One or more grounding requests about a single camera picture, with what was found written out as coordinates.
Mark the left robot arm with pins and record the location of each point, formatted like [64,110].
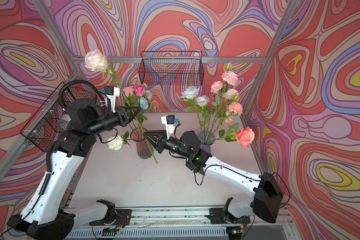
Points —
[43,218]

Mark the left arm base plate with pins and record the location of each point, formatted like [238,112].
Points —
[121,218]

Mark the black wire basket back wall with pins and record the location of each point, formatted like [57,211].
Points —
[172,68]

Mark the black wire basket left wall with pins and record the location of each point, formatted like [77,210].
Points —
[50,120]

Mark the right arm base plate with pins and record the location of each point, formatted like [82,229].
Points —
[221,216]

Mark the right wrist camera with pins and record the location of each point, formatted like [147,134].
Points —
[170,122]

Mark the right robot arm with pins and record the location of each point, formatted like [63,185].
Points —
[263,193]

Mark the blue white rose stem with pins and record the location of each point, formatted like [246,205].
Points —
[204,112]

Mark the light blue carnation stem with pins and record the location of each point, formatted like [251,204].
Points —
[145,104]

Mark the black wire basket wall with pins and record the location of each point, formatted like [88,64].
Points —
[172,68]
[50,120]

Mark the pink carnation stem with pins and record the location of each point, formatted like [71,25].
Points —
[224,91]

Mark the pink grey glass vase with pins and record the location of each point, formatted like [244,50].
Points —
[143,149]

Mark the cream white rose stem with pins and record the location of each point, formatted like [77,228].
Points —
[189,96]

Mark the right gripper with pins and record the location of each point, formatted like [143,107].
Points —
[160,140]

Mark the purple glass vase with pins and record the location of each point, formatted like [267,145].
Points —
[207,139]

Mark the cream blush rose stem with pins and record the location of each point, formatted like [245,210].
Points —
[97,62]

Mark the pale pink rose stem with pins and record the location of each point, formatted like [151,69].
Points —
[130,97]

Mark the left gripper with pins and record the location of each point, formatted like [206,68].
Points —
[122,116]

